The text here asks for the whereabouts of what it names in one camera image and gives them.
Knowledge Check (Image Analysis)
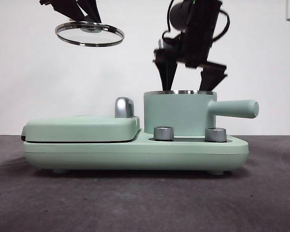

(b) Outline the glass pot lid green knob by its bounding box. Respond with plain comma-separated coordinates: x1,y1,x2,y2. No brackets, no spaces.
55,14,125,48

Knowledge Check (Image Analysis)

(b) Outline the mint green breakfast machine base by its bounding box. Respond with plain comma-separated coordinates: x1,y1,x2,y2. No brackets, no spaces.
23,128,249,175

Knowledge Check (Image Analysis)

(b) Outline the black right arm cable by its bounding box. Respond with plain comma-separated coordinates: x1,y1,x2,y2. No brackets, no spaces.
214,8,231,43
166,0,176,33

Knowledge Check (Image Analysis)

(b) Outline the mint green hinged grill lid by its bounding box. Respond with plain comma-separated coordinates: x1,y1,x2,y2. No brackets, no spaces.
20,115,141,143

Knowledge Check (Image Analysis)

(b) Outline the mint green pot with handle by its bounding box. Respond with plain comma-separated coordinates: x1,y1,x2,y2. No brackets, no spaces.
144,89,260,135

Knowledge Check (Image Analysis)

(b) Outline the chrome grill lid handle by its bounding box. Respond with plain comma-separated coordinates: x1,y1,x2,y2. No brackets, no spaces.
114,97,136,119

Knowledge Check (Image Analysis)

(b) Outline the silver control knob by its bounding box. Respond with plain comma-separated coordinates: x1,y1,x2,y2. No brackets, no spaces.
153,126,174,141
204,128,227,143

